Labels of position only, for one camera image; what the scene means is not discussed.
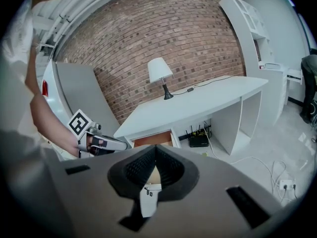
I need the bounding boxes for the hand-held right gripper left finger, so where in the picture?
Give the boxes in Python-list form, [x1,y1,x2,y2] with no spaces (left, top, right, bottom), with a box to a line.
[46,144,157,238]

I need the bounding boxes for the grey flat board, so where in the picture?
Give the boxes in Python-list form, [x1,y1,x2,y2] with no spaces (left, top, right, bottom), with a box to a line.
[56,62,121,136]

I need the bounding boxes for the person's white shirt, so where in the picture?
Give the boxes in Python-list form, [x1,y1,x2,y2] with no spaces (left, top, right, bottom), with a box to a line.
[0,0,62,238]

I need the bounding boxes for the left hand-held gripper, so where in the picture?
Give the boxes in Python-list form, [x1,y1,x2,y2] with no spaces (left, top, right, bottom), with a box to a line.
[68,109,129,160]

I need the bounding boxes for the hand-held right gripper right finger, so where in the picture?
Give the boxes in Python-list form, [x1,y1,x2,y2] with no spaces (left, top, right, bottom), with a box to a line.
[138,144,290,238]

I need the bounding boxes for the black lamp cable with switch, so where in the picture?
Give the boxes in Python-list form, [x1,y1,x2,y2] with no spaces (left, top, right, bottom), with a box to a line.
[170,77,235,96]

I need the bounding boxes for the white drawer with brown inside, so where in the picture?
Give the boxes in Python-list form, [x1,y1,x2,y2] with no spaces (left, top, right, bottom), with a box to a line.
[130,129,181,149]

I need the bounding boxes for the white panel with red mark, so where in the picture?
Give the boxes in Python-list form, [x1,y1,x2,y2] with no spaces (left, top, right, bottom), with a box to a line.
[41,58,72,130]

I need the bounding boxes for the white shade table lamp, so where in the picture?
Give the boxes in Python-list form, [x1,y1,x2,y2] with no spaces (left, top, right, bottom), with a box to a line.
[148,57,174,101]

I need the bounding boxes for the white ceiling pipes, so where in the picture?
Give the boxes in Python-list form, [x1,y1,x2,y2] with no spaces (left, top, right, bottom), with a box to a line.
[32,0,85,59]

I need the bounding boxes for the tall white bookshelf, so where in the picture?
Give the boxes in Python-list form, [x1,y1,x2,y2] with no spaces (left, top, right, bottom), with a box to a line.
[219,0,274,78]

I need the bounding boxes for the open white cabinet drawer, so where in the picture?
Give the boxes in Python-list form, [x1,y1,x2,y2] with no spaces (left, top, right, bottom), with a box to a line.
[286,68,303,85]

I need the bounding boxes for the white power strip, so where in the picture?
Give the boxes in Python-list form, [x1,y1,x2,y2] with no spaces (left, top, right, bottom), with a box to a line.
[279,179,297,191]

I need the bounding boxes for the white desk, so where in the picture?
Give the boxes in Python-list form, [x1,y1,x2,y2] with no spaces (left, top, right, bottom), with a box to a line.
[113,75,269,156]

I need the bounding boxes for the low white cabinet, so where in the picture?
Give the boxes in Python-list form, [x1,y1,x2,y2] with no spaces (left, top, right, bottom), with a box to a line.
[257,62,289,126]

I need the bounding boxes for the black router with antennas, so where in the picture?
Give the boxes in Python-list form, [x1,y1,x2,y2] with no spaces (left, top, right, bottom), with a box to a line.
[188,124,210,148]

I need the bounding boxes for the person's left forearm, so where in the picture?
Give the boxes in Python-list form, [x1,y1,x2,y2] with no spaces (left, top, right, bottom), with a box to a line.
[30,92,81,160]

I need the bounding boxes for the white floor cable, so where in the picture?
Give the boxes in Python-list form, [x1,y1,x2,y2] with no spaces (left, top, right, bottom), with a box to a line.
[207,132,298,203]

